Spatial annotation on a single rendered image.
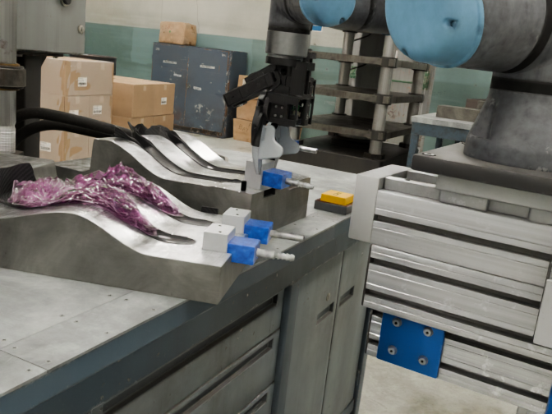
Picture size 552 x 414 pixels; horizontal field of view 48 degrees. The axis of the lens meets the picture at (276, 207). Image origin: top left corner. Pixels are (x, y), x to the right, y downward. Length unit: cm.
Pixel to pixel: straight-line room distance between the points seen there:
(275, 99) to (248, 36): 746
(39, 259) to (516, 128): 65
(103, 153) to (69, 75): 371
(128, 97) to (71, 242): 490
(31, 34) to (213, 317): 107
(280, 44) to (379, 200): 39
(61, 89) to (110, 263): 415
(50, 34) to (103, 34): 812
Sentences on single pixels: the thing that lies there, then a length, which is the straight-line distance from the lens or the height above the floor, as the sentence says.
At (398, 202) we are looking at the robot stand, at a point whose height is 97.
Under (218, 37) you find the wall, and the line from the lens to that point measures 880.
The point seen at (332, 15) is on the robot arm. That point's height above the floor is 120.
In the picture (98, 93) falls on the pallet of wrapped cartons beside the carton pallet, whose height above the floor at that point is 68.
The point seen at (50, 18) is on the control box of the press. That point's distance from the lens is 191.
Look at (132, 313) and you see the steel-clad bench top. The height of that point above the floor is 80.
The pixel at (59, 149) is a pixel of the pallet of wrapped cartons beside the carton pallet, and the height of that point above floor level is 26.
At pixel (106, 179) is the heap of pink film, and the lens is 105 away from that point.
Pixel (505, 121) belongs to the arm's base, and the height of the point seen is 109.
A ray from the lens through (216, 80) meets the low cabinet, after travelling 819.
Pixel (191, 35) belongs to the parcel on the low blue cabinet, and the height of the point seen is 125.
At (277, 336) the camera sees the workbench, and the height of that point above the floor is 56.
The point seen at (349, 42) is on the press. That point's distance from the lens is 632.
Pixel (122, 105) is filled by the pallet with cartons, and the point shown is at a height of 55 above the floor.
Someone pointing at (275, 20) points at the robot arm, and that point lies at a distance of 111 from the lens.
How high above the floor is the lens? 114
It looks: 14 degrees down
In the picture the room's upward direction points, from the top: 6 degrees clockwise
